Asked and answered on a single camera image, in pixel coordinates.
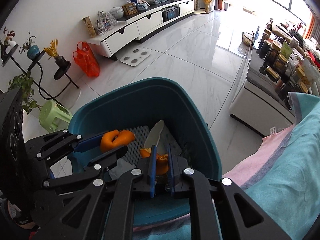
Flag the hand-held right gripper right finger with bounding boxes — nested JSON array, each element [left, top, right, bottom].
[[167, 144, 292, 240]]

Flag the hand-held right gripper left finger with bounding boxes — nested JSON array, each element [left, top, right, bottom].
[[32, 145, 157, 240]]

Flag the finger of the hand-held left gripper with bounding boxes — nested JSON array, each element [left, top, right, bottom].
[[26, 129, 103, 161], [44, 145, 128, 193]]

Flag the orange peel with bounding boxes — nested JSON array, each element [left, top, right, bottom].
[[100, 129, 136, 153], [139, 148, 170, 176]]

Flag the white foam net sleeve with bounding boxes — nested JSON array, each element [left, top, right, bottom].
[[120, 127, 152, 164]]

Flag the crushed white paper cup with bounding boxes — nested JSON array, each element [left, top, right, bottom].
[[143, 119, 167, 154]]

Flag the teal plastic bin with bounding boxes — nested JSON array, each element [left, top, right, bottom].
[[67, 77, 222, 227]]

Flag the green plastic stool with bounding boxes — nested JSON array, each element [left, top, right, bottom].
[[39, 99, 73, 133]]

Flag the green trailing plant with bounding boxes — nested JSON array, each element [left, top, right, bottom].
[[7, 71, 42, 115]]

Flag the black metal plant stand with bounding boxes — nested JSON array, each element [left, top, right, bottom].
[[0, 42, 80, 108]]

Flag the orange plastic bag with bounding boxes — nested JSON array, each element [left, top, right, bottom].
[[72, 42, 101, 78]]

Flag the person's grey red sneaker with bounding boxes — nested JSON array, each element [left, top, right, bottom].
[[0, 192, 40, 240]]

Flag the yellow wheat dark vase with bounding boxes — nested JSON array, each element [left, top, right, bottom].
[[43, 39, 68, 67]]

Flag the teal pot small plant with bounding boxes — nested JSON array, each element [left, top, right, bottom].
[[19, 31, 40, 59]]

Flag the white vase red plant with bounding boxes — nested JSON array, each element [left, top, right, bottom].
[[0, 26, 19, 55]]

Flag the white body scale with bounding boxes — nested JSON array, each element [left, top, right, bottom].
[[119, 49, 151, 67]]

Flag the glass top coffee table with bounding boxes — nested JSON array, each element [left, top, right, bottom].
[[229, 25, 320, 137]]

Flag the tan calligraphy tube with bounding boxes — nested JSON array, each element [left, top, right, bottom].
[[82, 16, 97, 38]]

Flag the teal grey printed tablecloth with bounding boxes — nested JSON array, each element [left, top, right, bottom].
[[132, 92, 320, 240]]

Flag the clear wrapped ornament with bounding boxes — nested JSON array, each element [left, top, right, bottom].
[[96, 11, 118, 36]]

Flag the white black TV cabinet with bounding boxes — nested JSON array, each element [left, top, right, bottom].
[[89, 0, 195, 62]]

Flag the woven basket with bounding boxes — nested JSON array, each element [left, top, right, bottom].
[[241, 31, 255, 47]]

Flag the blue white ceramic jar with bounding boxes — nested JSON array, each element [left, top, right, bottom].
[[136, 0, 150, 11]]

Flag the group of jars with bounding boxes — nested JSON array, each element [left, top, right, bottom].
[[257, 26, 320, 100]]

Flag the wooden picture frame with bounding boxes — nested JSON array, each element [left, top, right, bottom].
[[122, 2, 138, 16]]

